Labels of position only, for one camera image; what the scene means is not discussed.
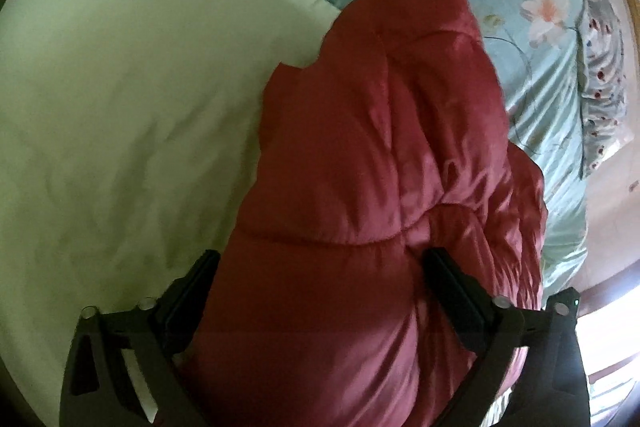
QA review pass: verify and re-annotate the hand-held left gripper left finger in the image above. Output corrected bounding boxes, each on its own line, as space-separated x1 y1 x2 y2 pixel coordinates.
59 249 222 427

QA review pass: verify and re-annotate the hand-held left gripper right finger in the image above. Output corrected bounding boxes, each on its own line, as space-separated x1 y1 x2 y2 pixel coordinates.
422 247 591 427

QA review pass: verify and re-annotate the red quilted jacket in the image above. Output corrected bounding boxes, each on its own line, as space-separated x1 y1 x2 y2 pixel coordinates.
172 0 547 427

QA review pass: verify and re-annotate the light green blanket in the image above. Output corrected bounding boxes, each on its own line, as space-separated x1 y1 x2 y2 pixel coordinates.
0 0 346 408

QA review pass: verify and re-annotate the grey printed pillow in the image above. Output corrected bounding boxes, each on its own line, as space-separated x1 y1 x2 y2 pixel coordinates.
567 0 632 180

